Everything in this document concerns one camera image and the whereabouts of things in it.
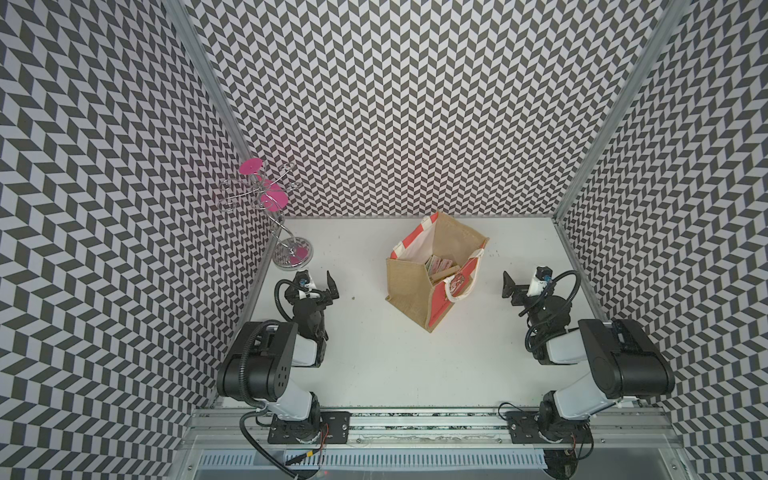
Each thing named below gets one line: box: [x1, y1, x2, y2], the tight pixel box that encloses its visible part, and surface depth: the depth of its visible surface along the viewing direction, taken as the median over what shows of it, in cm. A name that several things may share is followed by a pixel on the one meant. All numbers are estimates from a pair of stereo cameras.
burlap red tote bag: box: [385, 212, 490, 333], surface depth 90 cm
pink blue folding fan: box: [432, 255, 460, 278], surface depth 101 cm
